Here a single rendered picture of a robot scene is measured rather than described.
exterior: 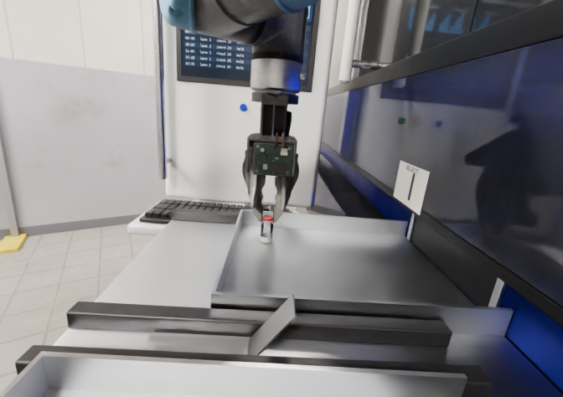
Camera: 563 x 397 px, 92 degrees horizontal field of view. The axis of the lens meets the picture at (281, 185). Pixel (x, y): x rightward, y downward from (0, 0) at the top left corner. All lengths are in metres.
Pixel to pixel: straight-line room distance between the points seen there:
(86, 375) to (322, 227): 0.42
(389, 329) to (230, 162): 0.69
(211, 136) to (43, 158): 2.00
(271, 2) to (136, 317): 0.32
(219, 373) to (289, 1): 0.30
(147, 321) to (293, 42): 0.37
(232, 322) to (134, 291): 0.15
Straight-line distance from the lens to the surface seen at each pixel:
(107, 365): 0.29
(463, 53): 0.40
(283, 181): 0.44
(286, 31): 0.41
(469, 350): 0.40
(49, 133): 2.72
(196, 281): 0.41
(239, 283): 0.40
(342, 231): 0.58
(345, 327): 0.33
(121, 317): 0.35
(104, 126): 2.68
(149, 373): 0.28
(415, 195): 0.43
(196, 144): 0.91
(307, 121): 0.86
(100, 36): 2.72
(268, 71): 0.40
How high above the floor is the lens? 1.11
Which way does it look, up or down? 15 degrees down
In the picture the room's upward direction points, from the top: 5 degrees clockwise
